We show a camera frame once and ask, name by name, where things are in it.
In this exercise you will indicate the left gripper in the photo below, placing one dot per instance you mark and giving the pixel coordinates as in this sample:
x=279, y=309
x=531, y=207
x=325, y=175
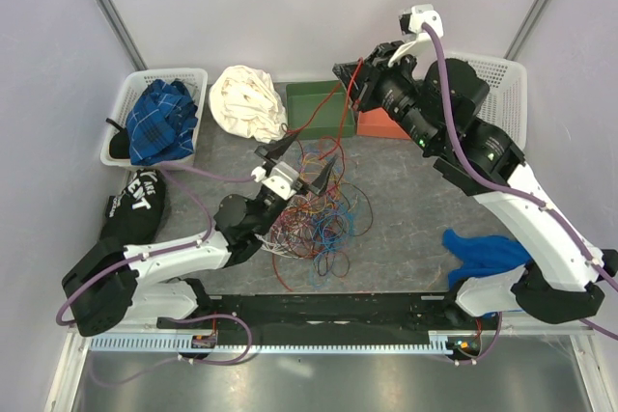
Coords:
x=274, y=151

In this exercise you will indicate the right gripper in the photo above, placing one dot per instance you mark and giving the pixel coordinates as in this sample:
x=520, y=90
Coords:
x=377, y=70

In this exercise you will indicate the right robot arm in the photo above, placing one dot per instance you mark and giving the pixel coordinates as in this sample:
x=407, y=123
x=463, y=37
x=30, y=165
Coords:
x=439, y=113

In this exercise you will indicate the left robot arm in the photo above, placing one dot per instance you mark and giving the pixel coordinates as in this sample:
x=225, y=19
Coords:
x=115, y=282

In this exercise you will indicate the green tray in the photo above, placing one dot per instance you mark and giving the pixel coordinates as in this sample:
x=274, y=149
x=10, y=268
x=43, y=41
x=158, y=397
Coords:
x=317, y=108

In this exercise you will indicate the orange tray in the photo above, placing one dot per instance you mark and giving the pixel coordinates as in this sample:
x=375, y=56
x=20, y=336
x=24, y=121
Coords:
x=377, y=123

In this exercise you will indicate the white crumpled cloth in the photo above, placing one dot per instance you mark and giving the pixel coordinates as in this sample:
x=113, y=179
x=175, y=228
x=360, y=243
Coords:
x=244, y=103

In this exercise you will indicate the blue plaid cloth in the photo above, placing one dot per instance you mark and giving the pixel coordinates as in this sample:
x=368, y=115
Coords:
x=161, y=123

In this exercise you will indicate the white basket with clothes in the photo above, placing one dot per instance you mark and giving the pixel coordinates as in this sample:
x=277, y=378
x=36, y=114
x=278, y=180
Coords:
x=194, y=79

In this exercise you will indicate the empty white basket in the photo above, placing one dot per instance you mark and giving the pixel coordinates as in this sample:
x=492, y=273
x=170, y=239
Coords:
x=506, y=102

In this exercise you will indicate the black printed t-shirt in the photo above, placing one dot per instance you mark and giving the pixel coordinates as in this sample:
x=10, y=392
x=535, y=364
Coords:
x=135, y=214

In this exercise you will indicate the blue fleece cloth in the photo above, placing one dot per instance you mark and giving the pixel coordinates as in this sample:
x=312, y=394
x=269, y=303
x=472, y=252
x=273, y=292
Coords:
x=483, y=256

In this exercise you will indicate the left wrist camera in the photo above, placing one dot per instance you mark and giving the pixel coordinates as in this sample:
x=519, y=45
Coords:
x=282, y=179

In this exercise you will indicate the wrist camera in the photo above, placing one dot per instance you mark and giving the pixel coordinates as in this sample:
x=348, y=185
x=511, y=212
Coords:
x=417, y=39
x=282, y=179

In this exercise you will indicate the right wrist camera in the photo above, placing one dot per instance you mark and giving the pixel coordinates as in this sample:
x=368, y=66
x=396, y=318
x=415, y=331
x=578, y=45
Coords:
x=417, y=39

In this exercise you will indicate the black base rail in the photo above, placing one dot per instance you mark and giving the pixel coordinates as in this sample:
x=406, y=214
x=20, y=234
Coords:
x=345, y=317

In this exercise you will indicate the right aluminium frame post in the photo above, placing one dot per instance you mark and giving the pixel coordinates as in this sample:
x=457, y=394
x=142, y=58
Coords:
x=528, y=25

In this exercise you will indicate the aluminium frame post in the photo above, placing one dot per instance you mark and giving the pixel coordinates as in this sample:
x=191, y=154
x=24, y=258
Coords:
x=528, y=25
x=122, y=34

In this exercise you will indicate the light blue cable duct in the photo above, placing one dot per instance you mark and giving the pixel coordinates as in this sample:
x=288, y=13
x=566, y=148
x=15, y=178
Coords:
x=189, y=344

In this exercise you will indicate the left aluminium frame post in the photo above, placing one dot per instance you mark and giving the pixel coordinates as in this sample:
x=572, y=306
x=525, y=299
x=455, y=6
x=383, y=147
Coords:
x=122, y=34

